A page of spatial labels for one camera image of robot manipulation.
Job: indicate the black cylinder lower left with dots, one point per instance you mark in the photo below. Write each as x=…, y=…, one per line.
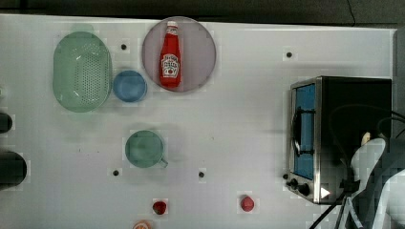
x=13, y=170

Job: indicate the red round fruit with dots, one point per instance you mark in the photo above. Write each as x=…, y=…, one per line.
x=247, y=204

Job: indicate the green perforated colander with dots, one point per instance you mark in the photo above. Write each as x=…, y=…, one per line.
x=82, y=72

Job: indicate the black cylinder upper left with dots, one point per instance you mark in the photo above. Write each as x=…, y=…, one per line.
x=5, y=123

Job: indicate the black toaster oven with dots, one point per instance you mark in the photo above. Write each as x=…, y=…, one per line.
x=328, y=117

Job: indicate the dark red strawberry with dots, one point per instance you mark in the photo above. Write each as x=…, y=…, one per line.
x=159, y=207

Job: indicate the peeled yellow banana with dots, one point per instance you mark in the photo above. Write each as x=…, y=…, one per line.
x=365, y=138

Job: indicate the red ketchup bottle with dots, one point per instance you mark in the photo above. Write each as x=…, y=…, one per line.
x=170, y=57

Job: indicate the green mug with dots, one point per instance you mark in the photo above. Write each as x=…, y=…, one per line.
x=145, y=149

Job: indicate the black cylinder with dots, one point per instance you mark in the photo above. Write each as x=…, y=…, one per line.
x=13, y=170
x=5, y=123

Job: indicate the grey round plate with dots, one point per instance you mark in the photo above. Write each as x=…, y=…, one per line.
x=197, y=48

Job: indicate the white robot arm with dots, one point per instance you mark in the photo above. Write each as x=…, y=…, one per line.
x=375, y=164

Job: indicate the blue bowl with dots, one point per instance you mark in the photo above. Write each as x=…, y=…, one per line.
x=129, y=86

